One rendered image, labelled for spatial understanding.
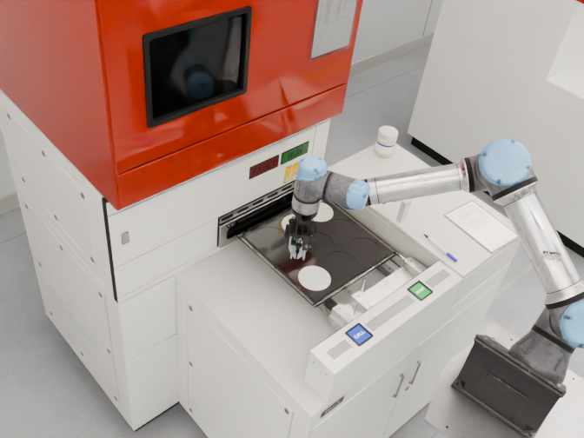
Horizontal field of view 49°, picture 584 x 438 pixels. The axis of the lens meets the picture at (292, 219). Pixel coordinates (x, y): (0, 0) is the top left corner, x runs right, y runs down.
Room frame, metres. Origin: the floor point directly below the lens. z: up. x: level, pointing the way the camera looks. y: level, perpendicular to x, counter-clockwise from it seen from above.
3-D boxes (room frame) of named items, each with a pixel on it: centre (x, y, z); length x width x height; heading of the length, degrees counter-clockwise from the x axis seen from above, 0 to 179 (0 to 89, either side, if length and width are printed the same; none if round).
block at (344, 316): (1.21, -0.19, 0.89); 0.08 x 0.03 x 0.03; 47
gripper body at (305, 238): (1.31, -0.03, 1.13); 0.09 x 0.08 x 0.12; 3
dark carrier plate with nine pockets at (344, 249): (1.49, -0.09, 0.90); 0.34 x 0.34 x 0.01; 47
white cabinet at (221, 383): (1.48, -0.22, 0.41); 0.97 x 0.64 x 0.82; 137
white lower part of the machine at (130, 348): (1.73, 0.45, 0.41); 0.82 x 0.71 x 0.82; 137
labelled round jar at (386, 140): (1.94, -0.30, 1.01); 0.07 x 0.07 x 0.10
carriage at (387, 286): (1.32, -0.30, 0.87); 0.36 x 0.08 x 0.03; 137
